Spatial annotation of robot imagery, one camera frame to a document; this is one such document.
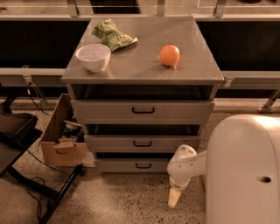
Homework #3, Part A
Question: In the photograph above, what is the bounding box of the grey middle drawer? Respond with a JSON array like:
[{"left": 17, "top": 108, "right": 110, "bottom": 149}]
[{"left": 85, "top": 135, "right": 201, "bottom": 153}]

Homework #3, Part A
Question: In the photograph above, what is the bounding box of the grey metal railing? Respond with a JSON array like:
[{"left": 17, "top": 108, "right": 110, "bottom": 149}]
[{"left": 0, "top": 0, "right": 280, "bottom": 114}]

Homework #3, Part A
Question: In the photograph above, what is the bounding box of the green chip bag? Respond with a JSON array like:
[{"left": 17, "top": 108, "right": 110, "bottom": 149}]
[{"left": 91, "top": 19, "right": 137, "bottom": 52}]

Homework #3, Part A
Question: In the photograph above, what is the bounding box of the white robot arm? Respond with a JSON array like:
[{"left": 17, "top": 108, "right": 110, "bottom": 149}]
[{"left": 167, "top": 115, "right": 280, "bottom": 224}]

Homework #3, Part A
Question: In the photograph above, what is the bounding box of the grey top drawer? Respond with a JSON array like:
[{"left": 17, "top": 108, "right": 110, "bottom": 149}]
[{"left": 71, "top": 100, "right": 214, "bottom": 125}]

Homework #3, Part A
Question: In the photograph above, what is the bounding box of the white bowl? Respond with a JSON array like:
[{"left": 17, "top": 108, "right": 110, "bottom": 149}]
[{"left": 75, "top": 44, "right": 111, "bottom": 73}]

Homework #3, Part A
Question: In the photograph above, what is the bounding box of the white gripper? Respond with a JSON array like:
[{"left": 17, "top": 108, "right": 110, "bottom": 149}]
[{"left": 167, "top": 144, "right": 197, "bottom": 209}]

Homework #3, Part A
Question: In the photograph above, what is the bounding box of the black stand with tray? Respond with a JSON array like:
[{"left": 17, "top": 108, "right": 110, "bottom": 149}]
[{"left": 0, "top": 92, "right": 84, "bottom": 224}]

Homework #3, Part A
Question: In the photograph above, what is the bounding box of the grey bottom drawer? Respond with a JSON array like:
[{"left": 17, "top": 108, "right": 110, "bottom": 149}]
[{"left": 95, "top": 159, "right": 169, "bottom": 173}]

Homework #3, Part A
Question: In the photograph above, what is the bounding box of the black floor cable left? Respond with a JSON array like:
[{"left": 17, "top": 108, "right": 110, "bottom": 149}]
[{"left": 25, "top": 149, "right": 77, "bottom": 222}]

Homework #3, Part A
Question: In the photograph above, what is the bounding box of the grey metal drawer cabinet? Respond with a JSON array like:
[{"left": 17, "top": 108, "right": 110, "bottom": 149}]
[{"left": 62, "top": 16, "right": 224, "bottom": 162}]

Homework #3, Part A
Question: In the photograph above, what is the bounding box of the orange fruit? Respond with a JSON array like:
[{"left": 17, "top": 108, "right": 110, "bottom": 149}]
[{"left": 159, "top": 45, "right": 180, "bottom": 66}]

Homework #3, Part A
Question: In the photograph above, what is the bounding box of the cardboard box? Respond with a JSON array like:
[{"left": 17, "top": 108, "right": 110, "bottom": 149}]
[{"left": 40, "top": 94, "right": 88, "bottom": 166}]

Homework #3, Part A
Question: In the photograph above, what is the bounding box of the grey drawer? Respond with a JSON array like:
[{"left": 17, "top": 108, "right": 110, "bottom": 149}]
[
  {"left": 71, "top": 100, "right": 214, "bottom": 125},
  {"left": 85, "top": 135, "right": 201, "bottom": 153},
  {"left": 95, "top": 159, "right": 169, "bottom": 173}
]

